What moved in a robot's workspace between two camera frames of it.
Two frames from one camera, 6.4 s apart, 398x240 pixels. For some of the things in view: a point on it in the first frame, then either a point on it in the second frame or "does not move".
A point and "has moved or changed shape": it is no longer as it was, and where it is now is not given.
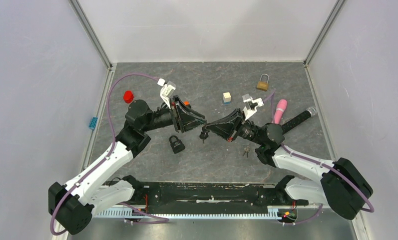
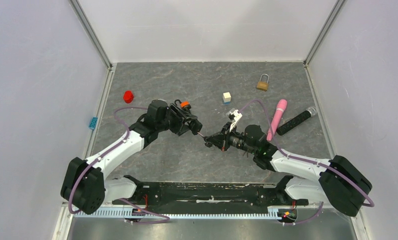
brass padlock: (262, 84) does not move
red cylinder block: (128, 96) does not move
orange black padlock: (187, 103) does not move
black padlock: (177, 145) has moved or changed shape
